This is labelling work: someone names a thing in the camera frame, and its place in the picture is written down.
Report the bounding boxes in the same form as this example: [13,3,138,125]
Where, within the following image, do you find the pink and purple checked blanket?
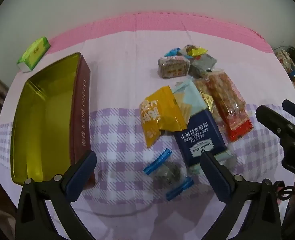
[0,11,295,240]

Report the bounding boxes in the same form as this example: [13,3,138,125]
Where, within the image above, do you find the yellow snack packet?
[139,86,188,148]

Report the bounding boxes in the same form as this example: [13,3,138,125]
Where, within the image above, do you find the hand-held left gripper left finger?
[15,150,98,240]

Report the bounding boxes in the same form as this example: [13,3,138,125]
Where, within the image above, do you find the clear packet with gold label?
[193,79,225,133]

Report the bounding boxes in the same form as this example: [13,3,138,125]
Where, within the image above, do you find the clear packet with yellow ends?
[183,44,208,59]

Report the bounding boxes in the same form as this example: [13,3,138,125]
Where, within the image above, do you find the gold tin box maroon sides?
[10,52,96,190]

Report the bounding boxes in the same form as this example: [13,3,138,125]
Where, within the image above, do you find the clear peanut packet red end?
[205,68,253,142]

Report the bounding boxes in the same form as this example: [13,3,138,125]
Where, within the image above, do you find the clear packet with blue ends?
[143,149,194,201]

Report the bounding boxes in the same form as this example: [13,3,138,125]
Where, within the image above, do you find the grey snack packet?
[188,52,217,78]

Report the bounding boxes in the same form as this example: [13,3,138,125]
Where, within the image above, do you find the brown pastry packet pink pattern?
[158,55,190,80]

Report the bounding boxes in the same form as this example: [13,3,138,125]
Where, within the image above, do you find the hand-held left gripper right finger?
[200,151,282,240]

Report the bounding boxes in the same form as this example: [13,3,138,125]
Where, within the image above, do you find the black cable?
[275,182,295,203]

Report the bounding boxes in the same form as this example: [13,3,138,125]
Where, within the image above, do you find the small blue candy packet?
[165,47,182,57]

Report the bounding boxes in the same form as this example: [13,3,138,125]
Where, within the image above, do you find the navy and pale blue cracker packet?
[171,79,234,167]

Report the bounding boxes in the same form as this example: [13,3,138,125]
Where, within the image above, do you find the green tissue pack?
[17,37,51,73]

